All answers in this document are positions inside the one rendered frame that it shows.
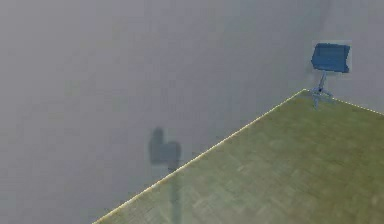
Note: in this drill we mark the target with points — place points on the blue swivel chair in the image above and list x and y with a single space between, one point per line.
330 58

